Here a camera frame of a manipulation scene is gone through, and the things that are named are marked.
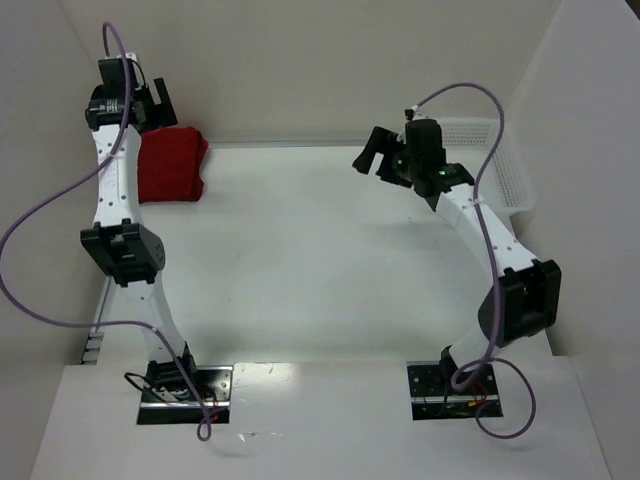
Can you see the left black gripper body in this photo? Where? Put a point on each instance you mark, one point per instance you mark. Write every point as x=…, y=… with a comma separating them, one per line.
x=154, y=111

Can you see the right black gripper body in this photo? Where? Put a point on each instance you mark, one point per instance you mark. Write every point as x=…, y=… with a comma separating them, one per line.
x=386, y=160

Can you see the dark red t-shirt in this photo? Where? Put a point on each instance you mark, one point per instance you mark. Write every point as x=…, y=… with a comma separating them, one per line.
x=169, y=165

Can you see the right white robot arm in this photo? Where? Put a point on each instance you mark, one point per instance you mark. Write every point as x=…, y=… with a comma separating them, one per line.
x=524, y=294

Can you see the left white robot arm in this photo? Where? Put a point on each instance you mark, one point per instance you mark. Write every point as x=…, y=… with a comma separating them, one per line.
x=120, y=110

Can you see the white plastic basket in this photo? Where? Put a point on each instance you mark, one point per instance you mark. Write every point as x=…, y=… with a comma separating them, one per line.
x=506, y=185

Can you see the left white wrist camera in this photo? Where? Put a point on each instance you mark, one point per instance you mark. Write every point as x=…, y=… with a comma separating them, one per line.
x=132, y=57

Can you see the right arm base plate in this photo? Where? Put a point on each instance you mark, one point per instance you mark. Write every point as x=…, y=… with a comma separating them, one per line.
x=433, y=399

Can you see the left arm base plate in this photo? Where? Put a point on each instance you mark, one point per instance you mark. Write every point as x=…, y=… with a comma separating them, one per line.
x=171, y=402

